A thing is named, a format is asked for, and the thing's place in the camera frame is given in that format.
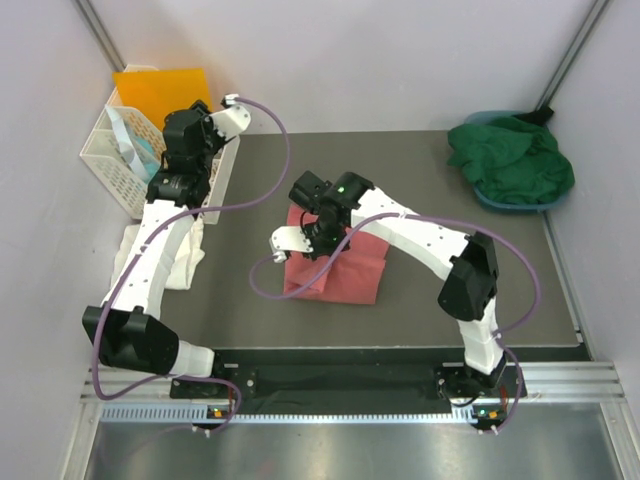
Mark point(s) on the pink t shirt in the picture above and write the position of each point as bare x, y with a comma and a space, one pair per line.
353, 278

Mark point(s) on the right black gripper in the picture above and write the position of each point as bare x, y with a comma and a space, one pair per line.
318, 251

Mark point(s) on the dark grey table mat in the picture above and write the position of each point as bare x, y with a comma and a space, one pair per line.
235, 298

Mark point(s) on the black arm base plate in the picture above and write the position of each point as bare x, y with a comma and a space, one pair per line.
344, 381

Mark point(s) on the aluminium frame rail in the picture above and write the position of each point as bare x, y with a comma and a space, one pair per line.
100, 34

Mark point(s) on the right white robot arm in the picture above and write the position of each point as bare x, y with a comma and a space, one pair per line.
466, 264

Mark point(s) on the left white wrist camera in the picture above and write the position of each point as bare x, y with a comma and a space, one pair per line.
232, 120

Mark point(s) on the white folded t shirt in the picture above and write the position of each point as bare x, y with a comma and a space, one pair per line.
187, 258

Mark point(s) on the orange plastic board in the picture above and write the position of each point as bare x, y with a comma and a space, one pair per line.
158, 93

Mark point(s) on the blue laundry basket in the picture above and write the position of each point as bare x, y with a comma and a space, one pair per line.
483, 117

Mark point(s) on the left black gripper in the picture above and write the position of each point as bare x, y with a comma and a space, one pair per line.
208, 126

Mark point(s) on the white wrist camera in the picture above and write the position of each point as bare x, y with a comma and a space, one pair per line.
232, 120
287, 239

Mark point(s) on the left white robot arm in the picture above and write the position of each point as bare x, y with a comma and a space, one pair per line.
126, 331

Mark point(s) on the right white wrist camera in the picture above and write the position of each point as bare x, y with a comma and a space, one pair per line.
287, 239

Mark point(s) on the green t shirt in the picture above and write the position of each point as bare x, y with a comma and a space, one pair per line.
511, 161

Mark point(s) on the grey slotted cable duct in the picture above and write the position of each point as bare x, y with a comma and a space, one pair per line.
207, 414

